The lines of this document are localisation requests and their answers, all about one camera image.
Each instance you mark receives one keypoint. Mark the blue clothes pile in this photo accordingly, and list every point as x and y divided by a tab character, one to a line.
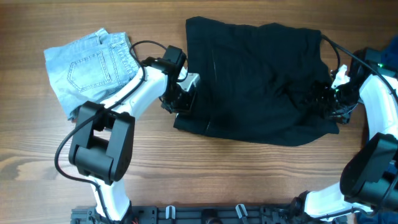
388	57

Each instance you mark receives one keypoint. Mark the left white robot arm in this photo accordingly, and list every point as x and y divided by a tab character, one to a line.
101	147

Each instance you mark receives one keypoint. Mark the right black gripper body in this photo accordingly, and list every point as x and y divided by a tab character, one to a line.
344	98

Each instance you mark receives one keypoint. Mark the folded light blue jeans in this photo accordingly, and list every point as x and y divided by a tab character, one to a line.
92	68

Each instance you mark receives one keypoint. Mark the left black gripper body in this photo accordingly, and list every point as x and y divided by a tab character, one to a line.
178	99

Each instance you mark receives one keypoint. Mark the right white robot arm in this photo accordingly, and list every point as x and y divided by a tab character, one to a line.
366	185

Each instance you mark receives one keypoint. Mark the black shorts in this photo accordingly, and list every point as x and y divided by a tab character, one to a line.
253	82

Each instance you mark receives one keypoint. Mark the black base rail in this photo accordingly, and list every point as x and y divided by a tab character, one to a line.
223	215

